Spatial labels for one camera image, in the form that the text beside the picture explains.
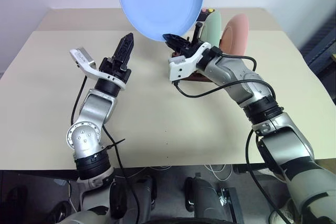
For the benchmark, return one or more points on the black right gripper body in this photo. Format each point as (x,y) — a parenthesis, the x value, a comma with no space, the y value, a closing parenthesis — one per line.
(195,45)

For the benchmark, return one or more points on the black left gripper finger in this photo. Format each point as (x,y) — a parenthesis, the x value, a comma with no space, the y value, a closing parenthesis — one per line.
(130,45)
(121,48)

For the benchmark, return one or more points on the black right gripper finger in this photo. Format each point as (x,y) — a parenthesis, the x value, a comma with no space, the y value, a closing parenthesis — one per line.
(179,47)
(173,37)

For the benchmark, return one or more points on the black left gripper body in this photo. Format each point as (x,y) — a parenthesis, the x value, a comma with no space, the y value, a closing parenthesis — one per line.
(115,69)

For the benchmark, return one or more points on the green plate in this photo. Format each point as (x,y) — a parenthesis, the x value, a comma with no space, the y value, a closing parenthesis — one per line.
(213,28)

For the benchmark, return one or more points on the blue plate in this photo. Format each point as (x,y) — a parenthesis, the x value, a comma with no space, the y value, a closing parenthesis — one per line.
(160,3)

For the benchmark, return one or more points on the pink red plate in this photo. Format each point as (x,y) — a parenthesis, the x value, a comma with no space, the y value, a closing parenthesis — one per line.
(235,36)

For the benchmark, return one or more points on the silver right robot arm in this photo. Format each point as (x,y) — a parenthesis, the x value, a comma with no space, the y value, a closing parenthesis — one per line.
(267,119)

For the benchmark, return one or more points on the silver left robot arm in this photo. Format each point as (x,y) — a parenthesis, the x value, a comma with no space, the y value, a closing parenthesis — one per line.
(90,113)

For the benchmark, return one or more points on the dark dish rack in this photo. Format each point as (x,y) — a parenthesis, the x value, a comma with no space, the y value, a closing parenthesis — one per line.
(198,33)

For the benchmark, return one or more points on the black box with coloured buttons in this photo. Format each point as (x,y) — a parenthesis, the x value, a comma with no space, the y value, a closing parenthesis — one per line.
(207,11)

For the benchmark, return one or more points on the dark slatted crate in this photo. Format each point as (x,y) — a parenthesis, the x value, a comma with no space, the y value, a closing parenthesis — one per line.
(321,48)

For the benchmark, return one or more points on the dark rounded shape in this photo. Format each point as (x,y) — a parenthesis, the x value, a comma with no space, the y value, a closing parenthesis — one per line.
(136,195)
(202,197)

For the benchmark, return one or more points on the black shoe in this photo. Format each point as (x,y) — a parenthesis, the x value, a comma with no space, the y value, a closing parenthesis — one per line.
(60,212)

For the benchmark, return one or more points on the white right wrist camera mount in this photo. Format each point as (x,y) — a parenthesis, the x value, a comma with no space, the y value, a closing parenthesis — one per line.
(183,66)

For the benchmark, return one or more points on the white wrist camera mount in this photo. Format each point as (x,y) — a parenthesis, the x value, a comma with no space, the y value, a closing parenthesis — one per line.
(183,66)
(88,66)

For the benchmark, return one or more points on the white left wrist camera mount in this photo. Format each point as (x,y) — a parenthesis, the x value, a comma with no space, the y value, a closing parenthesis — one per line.
(88,66)

